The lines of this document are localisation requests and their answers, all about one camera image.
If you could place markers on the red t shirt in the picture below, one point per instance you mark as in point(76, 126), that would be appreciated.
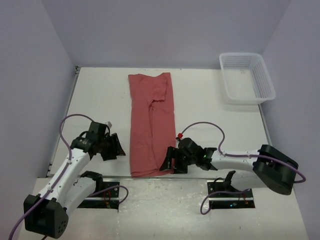
point(152, 123)

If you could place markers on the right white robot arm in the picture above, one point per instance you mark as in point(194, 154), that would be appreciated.
point(263, 168)

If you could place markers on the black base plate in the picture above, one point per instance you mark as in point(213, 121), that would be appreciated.
point(228, 201)
point(105, 200)

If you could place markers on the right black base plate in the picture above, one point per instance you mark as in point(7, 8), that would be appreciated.
point(228, 201)

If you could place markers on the white plastic basket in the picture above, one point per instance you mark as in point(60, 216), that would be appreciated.
point(246, 78)

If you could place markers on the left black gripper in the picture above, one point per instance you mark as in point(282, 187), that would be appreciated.
point(116, 148)

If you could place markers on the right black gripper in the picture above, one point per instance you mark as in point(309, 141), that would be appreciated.
point(173, 152)

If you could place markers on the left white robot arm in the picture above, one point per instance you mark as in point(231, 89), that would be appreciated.
point(47, 213)

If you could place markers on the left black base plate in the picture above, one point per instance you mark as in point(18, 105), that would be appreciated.
point(105, 200)

